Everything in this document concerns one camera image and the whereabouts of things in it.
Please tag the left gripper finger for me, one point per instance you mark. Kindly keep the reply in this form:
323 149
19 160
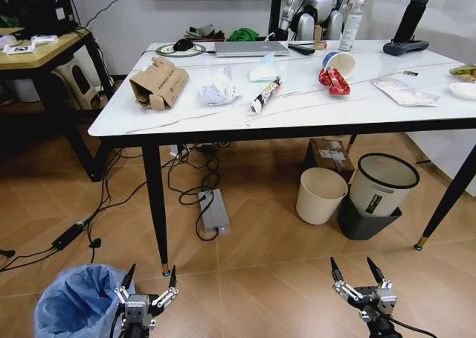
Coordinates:
125 286
172 284

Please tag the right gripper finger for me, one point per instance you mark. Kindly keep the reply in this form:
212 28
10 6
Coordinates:
337 276
376 273

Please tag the dark grey square bin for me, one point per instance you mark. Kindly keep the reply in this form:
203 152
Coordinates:
362 226

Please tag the trash bin with blue bag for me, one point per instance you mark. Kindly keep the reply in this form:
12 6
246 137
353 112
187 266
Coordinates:
70 308

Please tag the white bin with black rim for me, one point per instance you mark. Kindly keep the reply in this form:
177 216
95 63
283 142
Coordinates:
379 193

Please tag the cream round waste bin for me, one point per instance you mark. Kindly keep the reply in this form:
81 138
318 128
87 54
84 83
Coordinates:
320 196

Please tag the black power strip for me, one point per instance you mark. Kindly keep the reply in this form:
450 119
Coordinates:
70 236

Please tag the grey power adapter box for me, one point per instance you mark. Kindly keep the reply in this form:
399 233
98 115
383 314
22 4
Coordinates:
215 211

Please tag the brown cardboard box with labels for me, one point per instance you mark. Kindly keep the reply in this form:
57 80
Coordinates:
331 155

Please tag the white marble table black legs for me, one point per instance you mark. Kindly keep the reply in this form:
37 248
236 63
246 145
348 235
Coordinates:
297 111

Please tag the clear flat plastic bag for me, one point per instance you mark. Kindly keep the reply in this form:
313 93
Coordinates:
405 92

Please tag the red snack wrapper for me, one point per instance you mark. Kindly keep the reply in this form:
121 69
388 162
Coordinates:
334 82

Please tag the long white snack wrapper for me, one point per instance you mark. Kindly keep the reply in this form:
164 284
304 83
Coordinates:
267 94

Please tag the crushed brown cardboard box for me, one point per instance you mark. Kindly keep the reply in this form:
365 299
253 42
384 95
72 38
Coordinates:
163 85

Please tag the crumpled white paper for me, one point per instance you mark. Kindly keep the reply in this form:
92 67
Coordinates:
219 88

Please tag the small white dish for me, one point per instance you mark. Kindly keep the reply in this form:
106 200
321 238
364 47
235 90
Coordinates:
463 91

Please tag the small black usb stick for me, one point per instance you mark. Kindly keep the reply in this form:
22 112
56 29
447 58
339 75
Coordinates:
410 73

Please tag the beige plastic stool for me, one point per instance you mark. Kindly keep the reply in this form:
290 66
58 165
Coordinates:
76 81

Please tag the white paper cup blue rim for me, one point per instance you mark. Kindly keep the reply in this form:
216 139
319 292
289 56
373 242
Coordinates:
340 64

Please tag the yellow green snack bag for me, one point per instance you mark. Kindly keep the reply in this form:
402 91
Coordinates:
465 73

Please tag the brown tape roll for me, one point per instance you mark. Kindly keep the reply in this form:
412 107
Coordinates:
320 44

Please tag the round mouse pad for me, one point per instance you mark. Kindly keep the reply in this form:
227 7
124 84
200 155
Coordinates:
199 49

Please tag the black computer mouse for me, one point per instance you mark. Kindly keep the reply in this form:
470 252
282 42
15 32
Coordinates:
182 44

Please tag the silver laptop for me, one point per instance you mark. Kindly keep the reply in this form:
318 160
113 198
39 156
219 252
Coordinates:
251 48

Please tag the white spray bottle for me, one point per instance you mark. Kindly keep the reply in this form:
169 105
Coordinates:
351 25

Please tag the black controller on stand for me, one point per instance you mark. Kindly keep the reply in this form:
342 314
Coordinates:
409 21

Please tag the green cloth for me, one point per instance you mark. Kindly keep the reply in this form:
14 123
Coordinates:
241 35

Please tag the white printed card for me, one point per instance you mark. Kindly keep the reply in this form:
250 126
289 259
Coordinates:
20 49

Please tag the white paper box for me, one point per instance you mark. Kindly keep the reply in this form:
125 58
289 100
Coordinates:
44 38

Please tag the silver humanoid robot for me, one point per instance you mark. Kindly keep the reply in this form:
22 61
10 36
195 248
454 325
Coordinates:
316 14

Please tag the black stand pole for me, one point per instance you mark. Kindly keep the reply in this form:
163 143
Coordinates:
276 10

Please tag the black computer tower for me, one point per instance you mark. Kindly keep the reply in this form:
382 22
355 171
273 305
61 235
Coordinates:
48 6

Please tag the green plant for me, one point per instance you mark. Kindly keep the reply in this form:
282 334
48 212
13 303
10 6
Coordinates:
9 19

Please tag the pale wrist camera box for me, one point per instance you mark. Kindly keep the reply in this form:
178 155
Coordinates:
136 305
387 299

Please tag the wooden side table black frame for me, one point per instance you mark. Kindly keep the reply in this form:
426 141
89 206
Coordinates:
48 53

